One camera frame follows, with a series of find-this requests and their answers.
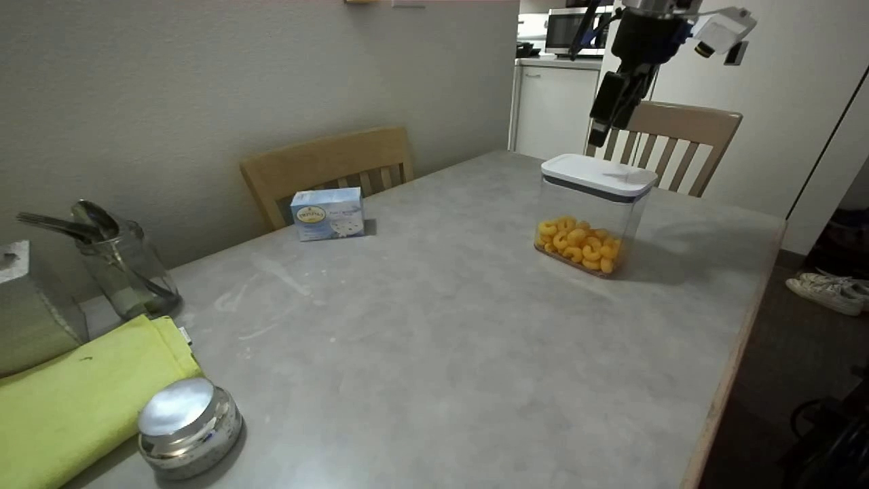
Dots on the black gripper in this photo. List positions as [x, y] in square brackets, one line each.
[652, 39]

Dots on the white rectangular container lid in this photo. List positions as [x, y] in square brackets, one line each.
[599, 175]

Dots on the wooden slat-back chair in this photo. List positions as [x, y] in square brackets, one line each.
[317, 164]
[689, 123]

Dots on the microwave oven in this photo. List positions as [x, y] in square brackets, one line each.
[560, 32]

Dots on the clear plastic food container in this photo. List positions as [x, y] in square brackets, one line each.
[587, 209]

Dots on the dark bag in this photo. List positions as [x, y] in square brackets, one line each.
[843, 239]

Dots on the white shoe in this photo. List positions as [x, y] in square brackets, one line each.
[830, 292]

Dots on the light blue cardboard box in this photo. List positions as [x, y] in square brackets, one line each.
[327, 213]

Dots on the glass utensil holder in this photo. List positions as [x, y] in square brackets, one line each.
[132, 271]

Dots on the metal spoon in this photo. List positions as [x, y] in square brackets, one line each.
[100, 217]

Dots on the round silver metal dish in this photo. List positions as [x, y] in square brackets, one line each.
[188, 424]

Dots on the lime green folded cloth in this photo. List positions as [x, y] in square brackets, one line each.
[71, 398]

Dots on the grey square box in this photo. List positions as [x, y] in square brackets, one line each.
[31, 315]

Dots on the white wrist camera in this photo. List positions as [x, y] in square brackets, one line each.
[720, 30]

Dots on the black wall plate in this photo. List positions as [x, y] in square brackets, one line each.
[739, 55]

